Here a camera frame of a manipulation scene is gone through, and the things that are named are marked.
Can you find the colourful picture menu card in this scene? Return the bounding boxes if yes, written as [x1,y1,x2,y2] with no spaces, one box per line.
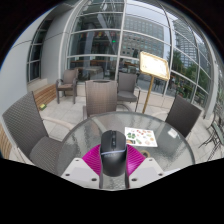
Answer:
[124,126,158,148]

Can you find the gold framed menu stand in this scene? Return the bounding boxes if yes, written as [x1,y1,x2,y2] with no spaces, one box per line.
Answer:
[138,50,171,115]

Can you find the black wired computer mouse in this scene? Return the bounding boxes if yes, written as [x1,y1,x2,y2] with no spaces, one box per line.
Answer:
[99,129,128,177]

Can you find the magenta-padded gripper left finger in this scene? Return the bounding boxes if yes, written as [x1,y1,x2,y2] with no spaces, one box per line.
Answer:
[60,143,104,190]

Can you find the dark metal outdoor furniture set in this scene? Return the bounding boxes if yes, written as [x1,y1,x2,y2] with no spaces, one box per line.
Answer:
[198,109,224,161]

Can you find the beige tape roll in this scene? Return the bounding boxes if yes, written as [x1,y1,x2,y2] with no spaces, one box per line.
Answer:
[139,150,151,159]

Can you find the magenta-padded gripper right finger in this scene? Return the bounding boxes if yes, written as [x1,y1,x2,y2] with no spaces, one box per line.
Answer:
[124,143,165,190]

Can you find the wooden slat bench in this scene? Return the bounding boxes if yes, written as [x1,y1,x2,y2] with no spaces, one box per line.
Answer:
[0,83,58,160]

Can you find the brown wicker armchair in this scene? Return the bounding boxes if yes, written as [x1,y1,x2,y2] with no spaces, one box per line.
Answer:
[54,68,80,105]
[82,79,133,121]
[1,91,76,176]
[164,95,203,139]
[116,72,142,113]

